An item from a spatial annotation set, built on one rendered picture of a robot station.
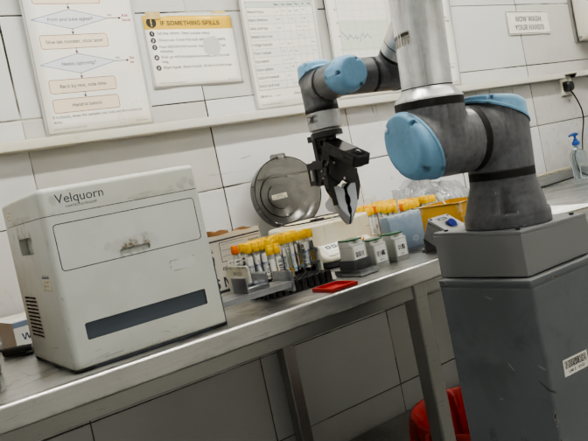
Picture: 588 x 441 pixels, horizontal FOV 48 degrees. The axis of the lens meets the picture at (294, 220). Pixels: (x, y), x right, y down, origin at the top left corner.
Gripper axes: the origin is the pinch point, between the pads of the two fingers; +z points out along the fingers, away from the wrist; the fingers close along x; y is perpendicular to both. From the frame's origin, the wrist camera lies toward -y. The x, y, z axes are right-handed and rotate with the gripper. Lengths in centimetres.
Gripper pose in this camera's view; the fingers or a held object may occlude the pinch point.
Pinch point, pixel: (350, 218)
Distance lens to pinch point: 148.0
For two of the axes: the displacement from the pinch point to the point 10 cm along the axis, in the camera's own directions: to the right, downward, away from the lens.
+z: 2.0, 9.8, 0.5
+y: -5.7, 0.7, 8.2
